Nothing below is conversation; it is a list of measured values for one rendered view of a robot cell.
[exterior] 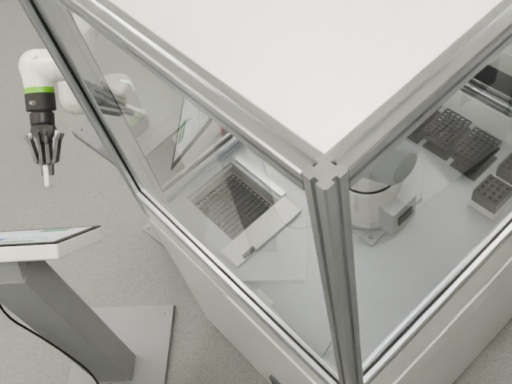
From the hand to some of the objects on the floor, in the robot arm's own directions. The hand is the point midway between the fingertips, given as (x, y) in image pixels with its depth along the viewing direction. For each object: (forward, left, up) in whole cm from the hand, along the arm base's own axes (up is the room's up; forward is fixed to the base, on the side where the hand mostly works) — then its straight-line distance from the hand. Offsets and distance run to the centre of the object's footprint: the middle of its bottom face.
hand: (48, 175), depth 194 cm
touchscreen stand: (+8, -18, -113) cm, 115 cm away
